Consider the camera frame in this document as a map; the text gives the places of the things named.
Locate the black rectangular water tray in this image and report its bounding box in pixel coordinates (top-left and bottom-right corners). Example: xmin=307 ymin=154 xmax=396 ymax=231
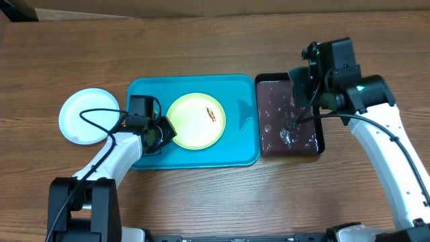
xmin=255 ymin=73 xmax=325 ymax=157

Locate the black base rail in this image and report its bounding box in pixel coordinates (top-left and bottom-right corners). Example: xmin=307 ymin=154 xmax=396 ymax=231
xmin=120 ymin=227 xmax=387 ymax=242

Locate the yellow plate with stain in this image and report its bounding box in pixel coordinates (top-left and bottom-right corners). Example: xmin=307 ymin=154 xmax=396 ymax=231
xmin=167 ymin=93 xmax=226 ymax=150

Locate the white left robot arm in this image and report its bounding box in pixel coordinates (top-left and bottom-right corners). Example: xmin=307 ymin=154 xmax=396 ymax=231
xmin=46 ymin=116 xmax=176 ymax=241

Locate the brown cardboard backdrop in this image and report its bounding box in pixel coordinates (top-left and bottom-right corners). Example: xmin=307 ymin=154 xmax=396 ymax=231
xmin=17 ymin=0 xmax=429 ymax=18

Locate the teal plastic serving tray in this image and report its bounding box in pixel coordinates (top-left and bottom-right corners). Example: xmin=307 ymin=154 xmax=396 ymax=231
xmin=127 ymin=75 xmax=261 ymax=170

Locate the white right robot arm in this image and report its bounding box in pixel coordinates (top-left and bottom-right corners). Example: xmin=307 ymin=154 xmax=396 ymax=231
xmin=288 ymin=65 xmax=429 ymax=241

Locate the green and pink sponge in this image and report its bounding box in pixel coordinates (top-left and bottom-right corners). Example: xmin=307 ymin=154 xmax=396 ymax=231
xmin=288 ymin=67 xmax=308 ymax=82

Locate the light blue plate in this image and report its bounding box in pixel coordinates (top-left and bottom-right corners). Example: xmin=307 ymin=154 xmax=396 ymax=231
xmin=58 ymin=88 xmax=120 ymax=145

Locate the dark object top left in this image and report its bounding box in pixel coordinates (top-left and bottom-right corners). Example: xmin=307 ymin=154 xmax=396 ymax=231
xmin=1 ymin=0 xmax=38 ymax=22

